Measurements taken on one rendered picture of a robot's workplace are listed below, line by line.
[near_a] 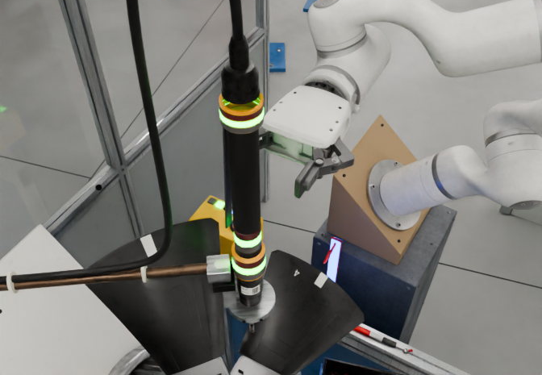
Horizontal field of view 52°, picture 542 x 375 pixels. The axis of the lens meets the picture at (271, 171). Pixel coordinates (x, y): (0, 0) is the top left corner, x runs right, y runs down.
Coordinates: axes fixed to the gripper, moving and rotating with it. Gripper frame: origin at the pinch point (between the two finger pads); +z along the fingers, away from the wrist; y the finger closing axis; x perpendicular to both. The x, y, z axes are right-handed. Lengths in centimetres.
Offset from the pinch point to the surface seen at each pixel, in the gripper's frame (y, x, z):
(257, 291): -1.9, -15.7, 7.3
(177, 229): 16.6, -20.6, 1.0
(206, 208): 35, -58, -30
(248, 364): 2.1, -46.5, 4.7
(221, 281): 1.9, -12.4, 9.9
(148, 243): 19.3, -21.2, 5.2
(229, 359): 31, -132, -27
